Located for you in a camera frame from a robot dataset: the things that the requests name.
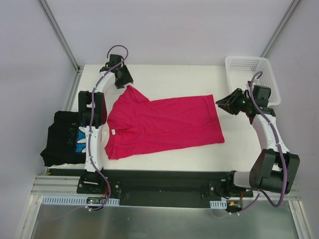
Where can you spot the white red folded shirt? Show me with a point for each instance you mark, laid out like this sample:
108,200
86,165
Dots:
67,166

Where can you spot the white slotted cable duct right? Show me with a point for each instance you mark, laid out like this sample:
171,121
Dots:
218,204

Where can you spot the pink t shirt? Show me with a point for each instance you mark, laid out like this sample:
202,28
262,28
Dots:
140,126

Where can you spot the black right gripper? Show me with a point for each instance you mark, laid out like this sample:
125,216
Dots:
234,101

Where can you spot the white slotted cable duct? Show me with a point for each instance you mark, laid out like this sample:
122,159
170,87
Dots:
218,204
79,201

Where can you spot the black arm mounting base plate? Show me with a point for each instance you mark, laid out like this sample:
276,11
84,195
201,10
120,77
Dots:
157,188

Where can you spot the aluminium frame rail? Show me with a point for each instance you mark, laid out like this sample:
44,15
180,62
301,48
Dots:
47,185

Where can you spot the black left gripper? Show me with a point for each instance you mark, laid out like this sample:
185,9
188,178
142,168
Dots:
123,75

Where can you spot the white slotted cable duct left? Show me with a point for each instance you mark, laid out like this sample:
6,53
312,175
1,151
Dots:
79,201

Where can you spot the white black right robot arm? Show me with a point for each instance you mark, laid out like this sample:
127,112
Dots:
275,164

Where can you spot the black folded t shirt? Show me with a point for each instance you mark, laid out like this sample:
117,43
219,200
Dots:
62,142

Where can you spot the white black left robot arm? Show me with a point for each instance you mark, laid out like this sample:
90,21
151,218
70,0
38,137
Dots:
93,115

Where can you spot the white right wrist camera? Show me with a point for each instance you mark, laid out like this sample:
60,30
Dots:
249,85

